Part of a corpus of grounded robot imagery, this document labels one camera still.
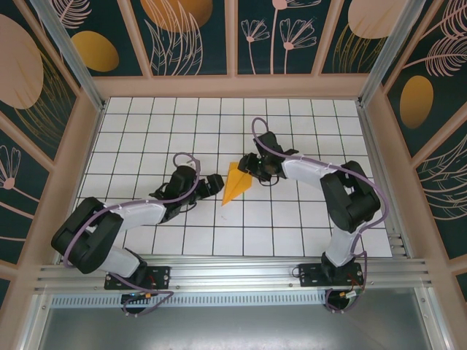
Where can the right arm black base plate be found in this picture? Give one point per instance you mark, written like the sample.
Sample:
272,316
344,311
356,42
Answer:
310,277

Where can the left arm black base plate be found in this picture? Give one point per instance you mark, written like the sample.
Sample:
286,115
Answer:
160,277

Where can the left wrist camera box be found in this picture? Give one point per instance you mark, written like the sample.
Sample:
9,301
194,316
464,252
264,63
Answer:
188,165

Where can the orange square paper sheet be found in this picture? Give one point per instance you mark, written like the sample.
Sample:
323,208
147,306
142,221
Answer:
235,186

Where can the long aluminium mounting rail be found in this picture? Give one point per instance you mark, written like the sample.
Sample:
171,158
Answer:
233,271

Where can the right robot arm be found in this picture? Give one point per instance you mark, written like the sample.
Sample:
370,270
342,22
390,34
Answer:
350,200

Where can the small board with orange connector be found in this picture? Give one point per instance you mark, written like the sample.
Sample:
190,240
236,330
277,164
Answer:
146,295
350,293

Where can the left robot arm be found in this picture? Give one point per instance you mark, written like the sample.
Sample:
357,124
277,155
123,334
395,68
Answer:
87,237

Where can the aluminium corner post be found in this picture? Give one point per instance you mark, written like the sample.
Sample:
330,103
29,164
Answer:
390,54
74,54

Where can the grey metal sheet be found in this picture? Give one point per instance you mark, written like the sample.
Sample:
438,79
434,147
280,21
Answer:
233,328

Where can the aluminium frame bar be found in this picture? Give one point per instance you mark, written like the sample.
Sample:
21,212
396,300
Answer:
31,324
434,321

